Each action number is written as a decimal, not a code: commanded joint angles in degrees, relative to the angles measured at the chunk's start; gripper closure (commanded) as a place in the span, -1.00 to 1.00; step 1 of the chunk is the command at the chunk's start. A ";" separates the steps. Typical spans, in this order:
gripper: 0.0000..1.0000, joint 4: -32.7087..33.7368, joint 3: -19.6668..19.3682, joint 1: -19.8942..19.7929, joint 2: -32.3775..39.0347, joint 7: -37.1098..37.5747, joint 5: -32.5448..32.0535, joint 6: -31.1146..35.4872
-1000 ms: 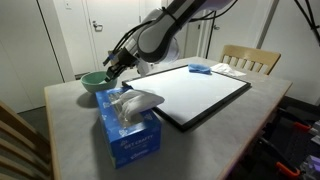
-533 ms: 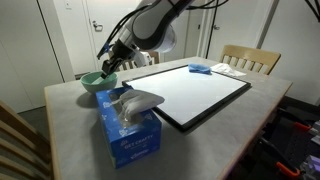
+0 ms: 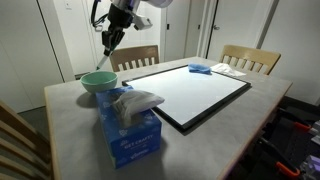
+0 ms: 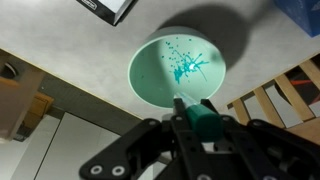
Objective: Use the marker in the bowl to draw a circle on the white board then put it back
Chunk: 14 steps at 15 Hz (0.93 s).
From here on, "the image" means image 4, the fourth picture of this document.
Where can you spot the mint green bowl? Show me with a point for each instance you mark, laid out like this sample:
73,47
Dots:
150,76

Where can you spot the light wooden slatted chair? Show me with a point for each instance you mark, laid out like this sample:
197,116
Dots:
291,98

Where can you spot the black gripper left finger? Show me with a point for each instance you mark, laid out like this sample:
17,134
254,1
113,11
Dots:
116,156

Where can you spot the blue tissue box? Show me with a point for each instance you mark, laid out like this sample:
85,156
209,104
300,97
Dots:
303,15

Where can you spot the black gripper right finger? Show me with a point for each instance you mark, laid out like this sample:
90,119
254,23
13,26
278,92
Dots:
266,150

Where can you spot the white marker with green cap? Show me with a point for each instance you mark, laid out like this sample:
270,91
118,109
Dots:
205,123

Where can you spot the black framed whiteboard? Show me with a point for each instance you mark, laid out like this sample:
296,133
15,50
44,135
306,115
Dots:
115,4

